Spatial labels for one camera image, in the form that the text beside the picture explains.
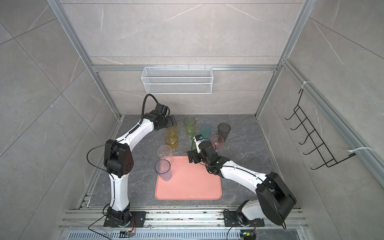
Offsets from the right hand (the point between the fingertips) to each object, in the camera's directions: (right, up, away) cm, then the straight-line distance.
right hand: (193, 148), depth 86 cm
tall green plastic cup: (-4, +16, +28) cm, 33 cm away
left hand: (-16, +18, +11) cm, 27 cm away
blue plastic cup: (-17, -10, -5) cm, 20 cm away
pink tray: (-2, -19, -1) cm, 19 cm away
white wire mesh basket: (-11, +45, +15) cm, 49 cm away
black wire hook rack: (+55, 0, -28) cm, 61 cm away
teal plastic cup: (+9, +11, +25) cm, 29 cm away
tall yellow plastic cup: (-17, +9, +25) cm, 32 cm away
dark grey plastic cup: (+19, +11, +7) cm, 23 cm away
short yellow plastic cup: (-15, +3, +17) cm, 23 cm away
